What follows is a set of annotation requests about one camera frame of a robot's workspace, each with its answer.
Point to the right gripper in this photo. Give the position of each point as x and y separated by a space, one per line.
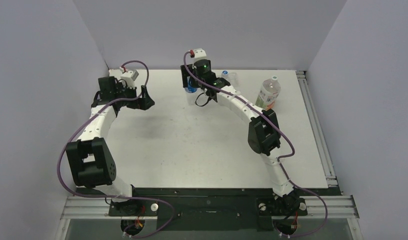
186 78

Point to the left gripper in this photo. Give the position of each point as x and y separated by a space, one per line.
142 103

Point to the blue label bottle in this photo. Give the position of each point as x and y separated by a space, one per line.
191 92

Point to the clear bottle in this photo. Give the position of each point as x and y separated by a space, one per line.
231 77

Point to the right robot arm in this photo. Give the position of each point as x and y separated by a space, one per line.
264 135

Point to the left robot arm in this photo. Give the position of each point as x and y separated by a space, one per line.
90 160

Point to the green orange label bottle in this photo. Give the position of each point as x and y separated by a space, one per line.
268 93

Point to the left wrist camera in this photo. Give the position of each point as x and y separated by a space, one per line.
129 77

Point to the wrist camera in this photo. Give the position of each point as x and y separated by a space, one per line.
129 77
198 54

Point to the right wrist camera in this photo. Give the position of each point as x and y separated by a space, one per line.
198 54

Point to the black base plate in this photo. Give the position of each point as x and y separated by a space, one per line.
210 209

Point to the aluminium rail frame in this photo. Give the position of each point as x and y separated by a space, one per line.
176 147

